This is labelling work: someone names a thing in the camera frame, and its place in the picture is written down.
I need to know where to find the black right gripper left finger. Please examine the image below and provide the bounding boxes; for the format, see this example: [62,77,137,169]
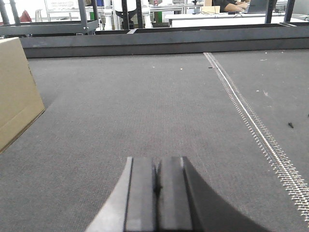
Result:
[86,157,156,232]

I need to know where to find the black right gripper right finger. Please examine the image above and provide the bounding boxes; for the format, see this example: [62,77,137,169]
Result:
[157,157,267,232]

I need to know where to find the brown cardboard box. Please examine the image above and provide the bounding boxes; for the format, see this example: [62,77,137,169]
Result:
[0,37,45,152]

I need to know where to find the grey conveyor belt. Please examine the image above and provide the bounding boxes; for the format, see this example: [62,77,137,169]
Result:
[0,50,309,232]

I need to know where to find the white desk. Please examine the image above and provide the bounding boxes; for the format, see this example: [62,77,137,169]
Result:
[164,12,309,28]

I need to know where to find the person at desk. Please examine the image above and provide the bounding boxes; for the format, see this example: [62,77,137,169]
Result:
[212,0,248,13]

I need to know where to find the grey laptop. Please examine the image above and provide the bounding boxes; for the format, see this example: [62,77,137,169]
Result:
[244,0,268,14]

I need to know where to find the dark conveyor side rail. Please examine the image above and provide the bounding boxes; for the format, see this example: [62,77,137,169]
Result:
[20,22,309,58]

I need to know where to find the dark metal frame cart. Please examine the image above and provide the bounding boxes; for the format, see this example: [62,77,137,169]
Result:
[0,0,99,37]

